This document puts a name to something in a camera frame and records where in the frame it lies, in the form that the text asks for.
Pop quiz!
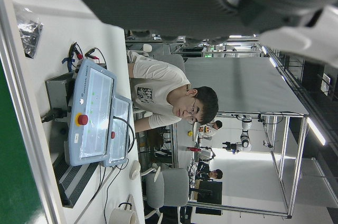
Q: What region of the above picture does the dark grey metal box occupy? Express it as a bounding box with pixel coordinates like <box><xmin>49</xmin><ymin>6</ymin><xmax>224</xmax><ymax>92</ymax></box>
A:
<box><xmin>45</xmin><ymin>72</ymin><xmax>80</xmax><ymax>124</ymax></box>

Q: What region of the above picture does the person in white t-shirt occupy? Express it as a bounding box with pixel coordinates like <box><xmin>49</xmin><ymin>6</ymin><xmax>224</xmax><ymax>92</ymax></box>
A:
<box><xmin>126</xmin><ymin>50</ymin><xmax>220</xmax><ymax>134</ymax></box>

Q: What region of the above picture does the alligator clip test lead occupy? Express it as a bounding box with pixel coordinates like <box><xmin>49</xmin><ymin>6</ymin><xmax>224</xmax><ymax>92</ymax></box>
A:
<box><xmin>62</xmin><ymin>41</ymin><xmax>85</xmax><ymax>73</ymax></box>
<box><xmin>84</xmin><ymin>47</ymin><xmax>108</xmax><ymax>67</ymax></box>

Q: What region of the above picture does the person in white orange shirt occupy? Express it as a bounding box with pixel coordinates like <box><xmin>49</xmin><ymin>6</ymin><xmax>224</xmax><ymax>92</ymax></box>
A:
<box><xmin>199</xmin><ymin>120</ymin><xmax>223</xmax><ymax>140</ymax></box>

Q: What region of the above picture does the clear bag with black parts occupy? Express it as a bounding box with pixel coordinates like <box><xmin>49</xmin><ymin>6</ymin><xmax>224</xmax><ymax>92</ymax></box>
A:
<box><xmin>15</xmin><ymin>4</ymin><xmax>44</xmax><ymax>58</ymax></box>

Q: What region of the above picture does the large grey teach pendant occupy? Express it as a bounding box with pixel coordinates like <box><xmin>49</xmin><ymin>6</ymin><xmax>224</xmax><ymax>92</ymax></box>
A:
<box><xmin>64</xmin><ymin>59</ymin><xmax>117</xmax><ymax>166</ymax></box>

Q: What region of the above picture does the white computer mouse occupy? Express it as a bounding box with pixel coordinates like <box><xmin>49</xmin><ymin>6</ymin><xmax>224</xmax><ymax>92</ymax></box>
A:
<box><xmin>129</xmin><ymin>160</ymin><xmax>142</xmax><ymax>180</ymax></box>

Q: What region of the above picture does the person in black clothes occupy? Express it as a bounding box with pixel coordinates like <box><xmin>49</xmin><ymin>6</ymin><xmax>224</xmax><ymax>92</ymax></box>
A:
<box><xmin>196</xmin><ymin>161</ymin><xmax>224</xmax><ymax>182</ymax></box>

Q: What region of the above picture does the black background monitor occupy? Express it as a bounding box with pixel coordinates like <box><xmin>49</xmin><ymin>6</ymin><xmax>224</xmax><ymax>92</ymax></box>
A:
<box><xmin>194</xmin><ymin>180</ymin><xmax>223</xmax><ymax>216</ymax></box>

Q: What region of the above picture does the grey ribbed metal case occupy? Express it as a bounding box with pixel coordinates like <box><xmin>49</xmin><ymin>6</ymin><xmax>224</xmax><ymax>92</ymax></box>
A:
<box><xmin>52</xmin><ymin>152</ymin><xmax>100</xmax><ymax>208</ymax></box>

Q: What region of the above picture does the ceiling light strip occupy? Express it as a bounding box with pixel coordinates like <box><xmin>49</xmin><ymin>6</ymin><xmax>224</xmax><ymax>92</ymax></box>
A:
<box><xmin>307</xmin><ymin>118</ymin><xmax>327</xmax><ymax>146</ymax></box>

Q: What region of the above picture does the aluminium frame cell grey panel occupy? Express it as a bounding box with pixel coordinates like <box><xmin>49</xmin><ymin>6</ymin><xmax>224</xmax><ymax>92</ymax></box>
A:
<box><xmin>184</xmin><ymin>57</ymin><xmax>309</xmax><ymax>219</ymax></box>

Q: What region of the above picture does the grey teach pendant with cable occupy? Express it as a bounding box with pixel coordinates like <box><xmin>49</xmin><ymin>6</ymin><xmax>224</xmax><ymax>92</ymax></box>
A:
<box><xmin>102</xmin><ymin>96</ymin><xmax>133</xmax><ymax>168</ymax></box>

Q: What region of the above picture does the black pendant cable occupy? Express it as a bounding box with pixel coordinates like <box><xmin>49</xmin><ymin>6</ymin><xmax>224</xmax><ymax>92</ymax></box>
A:
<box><xmin>113</xmin><ymin>117</ymin><xmax>137</xmax><ymax>155</ymax></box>

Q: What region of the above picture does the white mug with dark handle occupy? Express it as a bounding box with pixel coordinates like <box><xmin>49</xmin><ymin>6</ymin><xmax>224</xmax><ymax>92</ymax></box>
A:
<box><xmin>109</xmin><ymin>202</ymin><xmax>138</xmax><ymax>224</ymax></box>

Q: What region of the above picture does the green conveyor with aluminium frame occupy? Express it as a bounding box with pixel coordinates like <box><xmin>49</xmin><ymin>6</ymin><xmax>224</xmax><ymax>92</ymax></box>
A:
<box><xmin>0</xmin><ymin>0</ymin><xmax>67</xmax><ymax>224</ymax></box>

